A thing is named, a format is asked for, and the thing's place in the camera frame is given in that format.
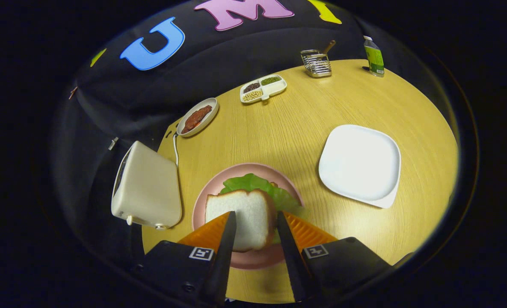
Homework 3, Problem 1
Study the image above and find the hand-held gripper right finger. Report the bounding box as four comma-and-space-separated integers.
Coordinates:
277, 211, 395, 303

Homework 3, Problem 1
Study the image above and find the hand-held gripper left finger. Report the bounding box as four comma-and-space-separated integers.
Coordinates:
131, 211, 237, 306

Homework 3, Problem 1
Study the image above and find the white bread slice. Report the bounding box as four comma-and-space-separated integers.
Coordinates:
205, 189, 278, 252

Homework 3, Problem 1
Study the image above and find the green lettuce leaf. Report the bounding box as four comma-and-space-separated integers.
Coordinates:
220, 173, 310, 245

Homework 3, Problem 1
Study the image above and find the pink round plate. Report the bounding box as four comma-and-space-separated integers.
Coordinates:
192, 163, 305, 270

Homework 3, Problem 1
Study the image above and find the white toaster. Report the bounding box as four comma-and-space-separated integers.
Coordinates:
111, 141, 183, 230

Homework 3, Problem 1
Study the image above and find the white square plate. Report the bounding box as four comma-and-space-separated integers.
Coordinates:
318, 124, 402, 209

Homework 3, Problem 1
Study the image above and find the brown meat slice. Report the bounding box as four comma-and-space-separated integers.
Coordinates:
181, 105, 213, 134

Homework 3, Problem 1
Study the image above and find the white oval plate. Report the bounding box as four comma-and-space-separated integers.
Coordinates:
176, 98, 219, 138

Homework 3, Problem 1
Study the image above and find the white divided dish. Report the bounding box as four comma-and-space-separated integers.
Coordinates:
240, 74, 288, 104

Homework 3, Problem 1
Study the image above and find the black backdrop cloth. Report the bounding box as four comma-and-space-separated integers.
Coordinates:
50, 0, 433, 257

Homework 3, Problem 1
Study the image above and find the green label bottle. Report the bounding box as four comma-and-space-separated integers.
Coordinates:
363, 36, 385, 78

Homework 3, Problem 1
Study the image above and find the metal wire basket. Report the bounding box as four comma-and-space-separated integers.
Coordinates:
300, 49, 332, 78

